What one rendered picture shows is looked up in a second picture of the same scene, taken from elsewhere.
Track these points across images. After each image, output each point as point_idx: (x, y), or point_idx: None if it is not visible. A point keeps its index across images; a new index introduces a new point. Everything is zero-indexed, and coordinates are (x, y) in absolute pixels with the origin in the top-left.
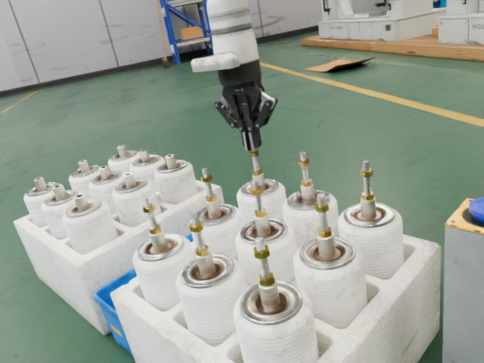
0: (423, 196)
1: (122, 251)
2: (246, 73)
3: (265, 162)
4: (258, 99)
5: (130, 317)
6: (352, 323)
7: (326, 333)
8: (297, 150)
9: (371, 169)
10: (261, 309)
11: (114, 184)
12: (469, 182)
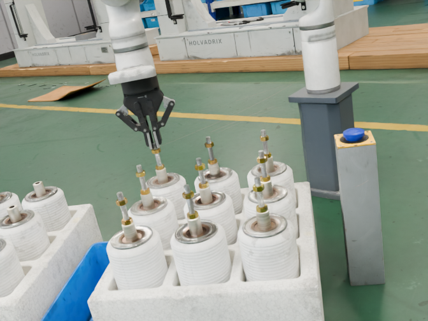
0: (242, 178)
1: (41, 281)
2: (153, 81)
3: (71, 192)
4: (161, 102)
5: (121, 311)
6: (300, 234)
7: None
8: (97, 174)
9: (266, 135)
10: (263, 230)
11: None
12: None
